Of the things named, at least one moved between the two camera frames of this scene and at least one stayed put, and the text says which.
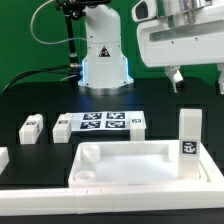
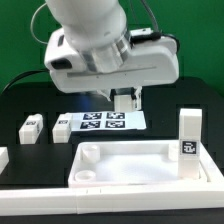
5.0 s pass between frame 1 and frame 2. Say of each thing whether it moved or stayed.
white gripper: moved
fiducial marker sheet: stayed
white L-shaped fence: stayed
